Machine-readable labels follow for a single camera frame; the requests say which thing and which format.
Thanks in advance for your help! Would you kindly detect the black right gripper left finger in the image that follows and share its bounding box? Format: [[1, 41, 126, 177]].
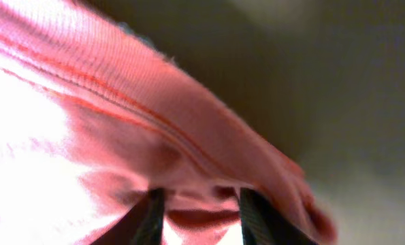
[[91, 189, 165, 245]]

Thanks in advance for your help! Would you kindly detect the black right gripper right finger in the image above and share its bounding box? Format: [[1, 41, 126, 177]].
[[238, 188, 317, 245]]

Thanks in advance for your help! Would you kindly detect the red orange t-shirt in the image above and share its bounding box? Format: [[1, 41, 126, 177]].
[[0, 1, 338, 244]]

